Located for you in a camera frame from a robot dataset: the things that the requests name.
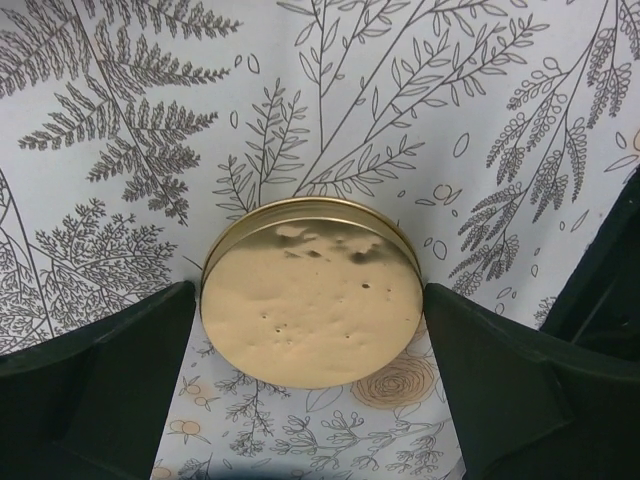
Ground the gold round jar lid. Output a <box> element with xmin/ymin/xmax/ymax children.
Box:
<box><xmin>200</xmin><ymin>197</ymin><xmax>423</xmax><ymax>389</ymax></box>

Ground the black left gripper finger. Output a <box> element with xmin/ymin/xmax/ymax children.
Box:
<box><xmin>1</xmin><ymin>281</ymin><xmax>196</xmax><ymax>479</ymax></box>

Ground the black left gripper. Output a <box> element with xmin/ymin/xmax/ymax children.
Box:
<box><xmin>423</xmin><ymin>171</ymin><xmax>639</xmax><ymax>479</ymax></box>

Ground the floral tablecloth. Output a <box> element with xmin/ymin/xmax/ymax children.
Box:
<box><xmin>1</xmin><ymin>1</ymin><xmax>639</xmax><ymax>479</ymax></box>

